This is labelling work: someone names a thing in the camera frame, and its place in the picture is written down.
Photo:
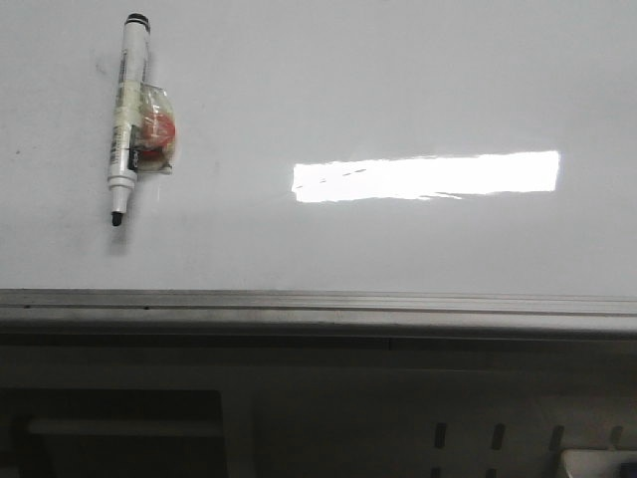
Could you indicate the red magnet taped to marker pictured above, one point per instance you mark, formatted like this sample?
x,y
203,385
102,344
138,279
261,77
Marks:
x,y
154,140

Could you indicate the white whiteboard marker pen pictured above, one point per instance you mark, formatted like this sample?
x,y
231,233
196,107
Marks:
x,y
123,159

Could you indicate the white whiteboard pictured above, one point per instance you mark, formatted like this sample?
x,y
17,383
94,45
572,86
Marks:
x,y
442,147

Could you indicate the white box with blue item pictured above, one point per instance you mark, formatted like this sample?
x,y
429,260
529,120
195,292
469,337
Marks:
x,y
597,463

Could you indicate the grey perforated metal panel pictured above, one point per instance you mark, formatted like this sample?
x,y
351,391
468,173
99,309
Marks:
x,y
315,411

